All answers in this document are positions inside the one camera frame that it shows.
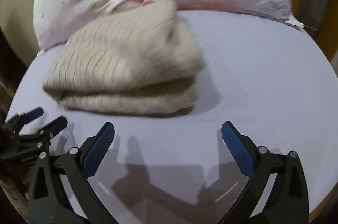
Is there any beige cable-knit sweater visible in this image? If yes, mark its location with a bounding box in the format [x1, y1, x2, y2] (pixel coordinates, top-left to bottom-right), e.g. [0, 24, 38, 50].
[42, 0, 205, 115]

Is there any fuzzy beige left sleeve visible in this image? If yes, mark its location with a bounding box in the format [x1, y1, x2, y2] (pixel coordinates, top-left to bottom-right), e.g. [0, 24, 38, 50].
[1, 178, 28, 223]

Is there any lavender bed sheet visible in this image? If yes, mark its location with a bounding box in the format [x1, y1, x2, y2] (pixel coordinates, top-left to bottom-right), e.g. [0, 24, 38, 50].
[9, 11, 337, 223]

